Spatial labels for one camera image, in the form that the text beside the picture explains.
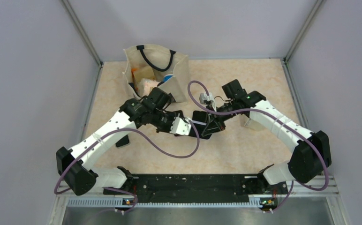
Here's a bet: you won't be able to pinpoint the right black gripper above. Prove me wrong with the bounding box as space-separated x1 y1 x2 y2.
201 100 237 136

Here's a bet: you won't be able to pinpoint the black smartphone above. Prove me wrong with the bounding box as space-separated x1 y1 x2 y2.
168 110 184 120

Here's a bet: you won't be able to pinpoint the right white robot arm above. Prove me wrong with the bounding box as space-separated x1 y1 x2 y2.
193 80 332 193

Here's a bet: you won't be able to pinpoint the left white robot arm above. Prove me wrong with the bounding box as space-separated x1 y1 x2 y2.
56 88 183 196

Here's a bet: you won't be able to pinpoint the black phone at left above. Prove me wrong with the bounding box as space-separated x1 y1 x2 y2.
115 135 130 148

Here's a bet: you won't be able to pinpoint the snack packets in bag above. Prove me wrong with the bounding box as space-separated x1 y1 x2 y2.
131 66 173 97

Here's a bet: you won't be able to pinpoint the beige canvas tote bag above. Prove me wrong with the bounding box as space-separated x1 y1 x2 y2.
122 44 191 103

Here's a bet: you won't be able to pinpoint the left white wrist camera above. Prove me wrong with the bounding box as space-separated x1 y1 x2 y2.
169 117 192 135

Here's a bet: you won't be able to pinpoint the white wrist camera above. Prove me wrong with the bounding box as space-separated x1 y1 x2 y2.
169 117 192 135
199 92 216 108

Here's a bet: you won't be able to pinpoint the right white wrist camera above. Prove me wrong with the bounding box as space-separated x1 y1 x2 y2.
199 92 216 108

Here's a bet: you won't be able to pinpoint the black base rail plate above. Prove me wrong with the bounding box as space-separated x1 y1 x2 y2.
121 174 288 203

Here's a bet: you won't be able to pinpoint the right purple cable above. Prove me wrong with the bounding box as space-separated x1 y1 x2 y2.
187 81 330 215

